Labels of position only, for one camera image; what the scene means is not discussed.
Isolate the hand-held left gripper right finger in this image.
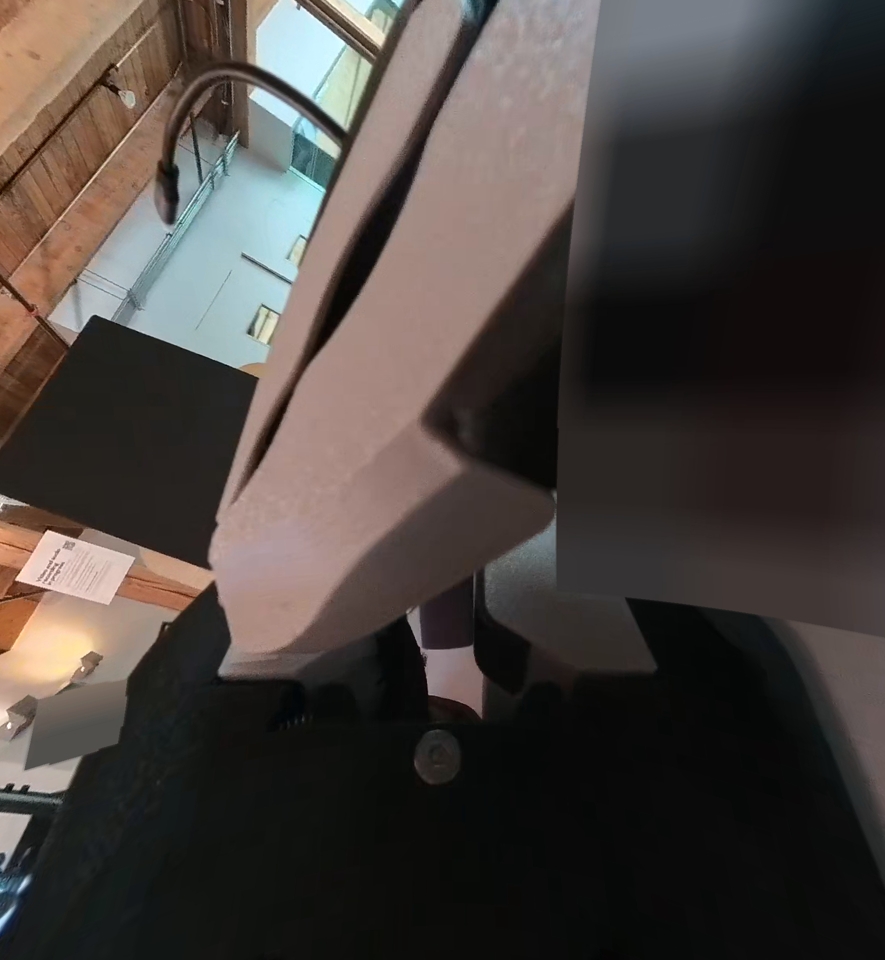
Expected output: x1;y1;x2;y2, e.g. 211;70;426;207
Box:
472;555;659;693

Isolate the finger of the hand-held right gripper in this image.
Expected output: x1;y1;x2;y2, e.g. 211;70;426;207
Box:
208;0;603;657
217;0;462;522

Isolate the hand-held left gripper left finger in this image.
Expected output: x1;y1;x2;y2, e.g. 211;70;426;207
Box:
219;652;307;681

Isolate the black usb-c cable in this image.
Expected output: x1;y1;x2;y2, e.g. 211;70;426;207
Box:
155;63;351;227

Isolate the black screen with wooden frame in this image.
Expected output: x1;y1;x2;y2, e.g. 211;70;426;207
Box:
0;315;262;569

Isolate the metal ceiling conduit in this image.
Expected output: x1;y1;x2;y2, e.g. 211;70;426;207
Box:
73;133;243;310

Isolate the white paper sign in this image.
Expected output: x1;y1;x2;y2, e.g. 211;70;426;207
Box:
13;528;134;607

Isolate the ceiling spot lamp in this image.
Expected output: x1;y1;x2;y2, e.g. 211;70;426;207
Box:
101;66;140;110

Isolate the black metal rail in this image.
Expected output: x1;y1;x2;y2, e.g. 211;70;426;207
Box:
0;782;65;813

